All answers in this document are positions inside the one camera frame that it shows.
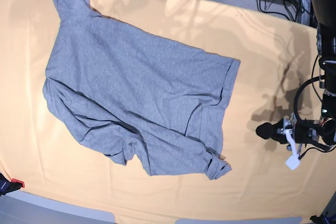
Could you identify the red and black clamp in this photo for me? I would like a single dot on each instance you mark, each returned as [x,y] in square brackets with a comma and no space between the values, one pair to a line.
[7,186]

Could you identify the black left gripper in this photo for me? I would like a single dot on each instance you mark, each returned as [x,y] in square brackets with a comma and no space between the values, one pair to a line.
[307,133]

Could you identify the grey t-shirt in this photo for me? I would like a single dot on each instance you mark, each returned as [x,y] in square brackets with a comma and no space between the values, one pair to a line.
[124,92]

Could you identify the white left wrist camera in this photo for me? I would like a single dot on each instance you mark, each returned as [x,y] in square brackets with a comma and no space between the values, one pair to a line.
[293,162]

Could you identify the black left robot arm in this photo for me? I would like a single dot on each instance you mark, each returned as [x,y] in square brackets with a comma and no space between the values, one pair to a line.
[322,134]

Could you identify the yellow table cloth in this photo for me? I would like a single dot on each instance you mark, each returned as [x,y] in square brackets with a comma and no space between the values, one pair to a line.
[276,57]

